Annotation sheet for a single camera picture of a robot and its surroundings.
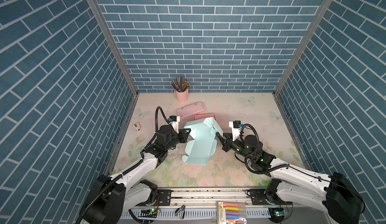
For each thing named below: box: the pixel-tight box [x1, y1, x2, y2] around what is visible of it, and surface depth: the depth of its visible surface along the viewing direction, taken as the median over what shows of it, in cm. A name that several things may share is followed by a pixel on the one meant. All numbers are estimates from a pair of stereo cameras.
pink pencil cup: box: [174, 89, 189, 103], surface depth 114 cm
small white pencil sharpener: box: [132, 122, 141, 133], surface depth 101 cm
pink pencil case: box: [175, 101, 207, 121], surface depth 109 cm
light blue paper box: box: [181, 117, 224, 166], surface depth 80 cm
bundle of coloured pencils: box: [170, 76, 191, 93], surface depth 110 cm
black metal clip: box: [174, 204, 186, 220], surface depth 71 cm
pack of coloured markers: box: [216, 200, 248, 224], surface depth 70 cm
